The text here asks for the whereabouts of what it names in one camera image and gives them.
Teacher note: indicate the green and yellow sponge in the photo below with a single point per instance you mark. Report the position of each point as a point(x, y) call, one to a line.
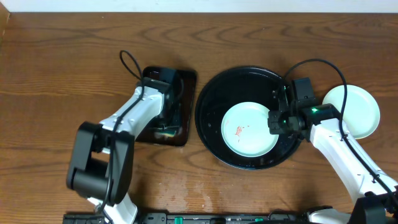
point(165, 133)

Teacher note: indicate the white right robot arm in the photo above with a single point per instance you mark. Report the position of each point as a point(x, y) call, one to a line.
point(373, 193)

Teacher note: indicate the rectangular black water tray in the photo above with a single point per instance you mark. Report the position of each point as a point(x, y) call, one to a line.
point(185, 94)

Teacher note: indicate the round black tray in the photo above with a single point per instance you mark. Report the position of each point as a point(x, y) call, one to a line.
point(228, 88)

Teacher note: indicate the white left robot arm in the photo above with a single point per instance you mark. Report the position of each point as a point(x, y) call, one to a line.
point(100, 168)

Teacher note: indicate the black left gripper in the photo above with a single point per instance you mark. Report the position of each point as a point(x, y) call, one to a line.
point(168, 125)

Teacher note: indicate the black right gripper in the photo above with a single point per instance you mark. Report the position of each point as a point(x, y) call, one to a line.
point(273, 125)

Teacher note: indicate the green plate with big stain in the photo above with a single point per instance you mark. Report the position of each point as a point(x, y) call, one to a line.
point(245, 130)

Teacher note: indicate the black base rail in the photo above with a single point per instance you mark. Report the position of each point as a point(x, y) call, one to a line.
point(202, 218)

